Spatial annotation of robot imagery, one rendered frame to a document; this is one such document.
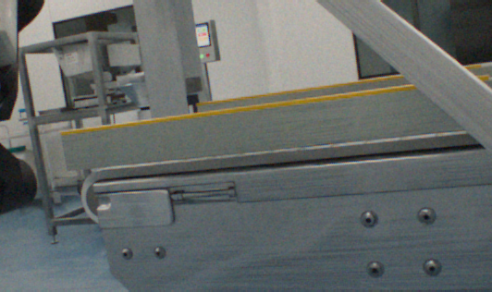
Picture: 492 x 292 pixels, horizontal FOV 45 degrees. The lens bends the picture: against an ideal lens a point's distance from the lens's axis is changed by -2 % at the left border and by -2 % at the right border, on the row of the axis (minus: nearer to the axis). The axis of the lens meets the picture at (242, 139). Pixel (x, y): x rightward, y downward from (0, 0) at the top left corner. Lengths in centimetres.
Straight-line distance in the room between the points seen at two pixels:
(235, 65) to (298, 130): 566
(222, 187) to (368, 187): 11
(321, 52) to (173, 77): 507
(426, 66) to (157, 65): 52
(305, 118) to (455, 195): 12
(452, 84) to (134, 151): 27
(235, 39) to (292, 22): 61
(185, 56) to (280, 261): 40
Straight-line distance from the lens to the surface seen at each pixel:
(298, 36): 588
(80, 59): 449
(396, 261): 44
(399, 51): 34
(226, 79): 612
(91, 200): 54
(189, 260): 49
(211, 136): 45
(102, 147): 50
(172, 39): 79
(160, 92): 80
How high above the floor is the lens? 100
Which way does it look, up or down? 6 degrees down
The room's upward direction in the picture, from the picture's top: 9 degrees counter-clockwise
